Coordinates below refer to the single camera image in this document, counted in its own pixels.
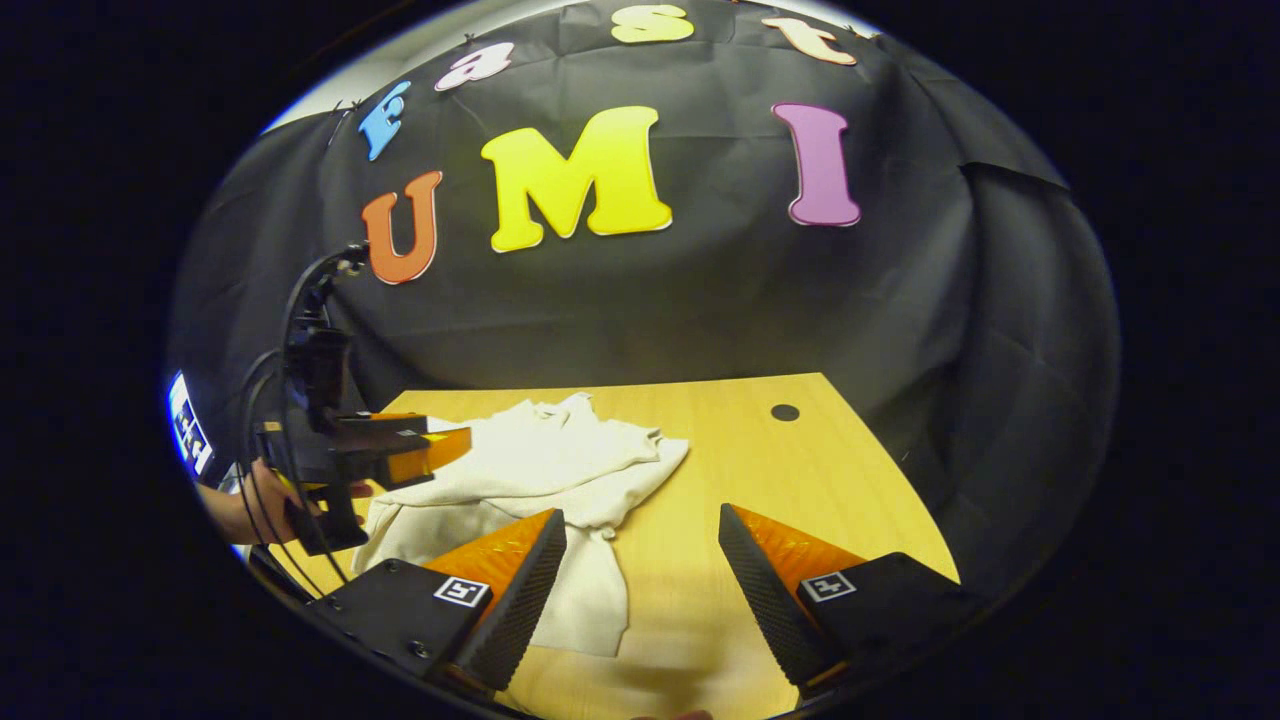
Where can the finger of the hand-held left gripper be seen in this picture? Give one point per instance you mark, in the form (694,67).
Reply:
(420,458)
(385,428)

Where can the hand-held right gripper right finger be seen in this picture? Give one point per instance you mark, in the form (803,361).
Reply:
(765,605)

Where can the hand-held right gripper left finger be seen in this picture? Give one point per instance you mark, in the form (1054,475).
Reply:
(520,615)

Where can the cream sweatshirt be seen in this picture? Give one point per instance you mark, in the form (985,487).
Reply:
(540,460)

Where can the computer monitor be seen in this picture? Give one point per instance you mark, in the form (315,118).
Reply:
(190,430)

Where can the black backdrop cloth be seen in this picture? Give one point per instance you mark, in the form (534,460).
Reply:
(700,300)

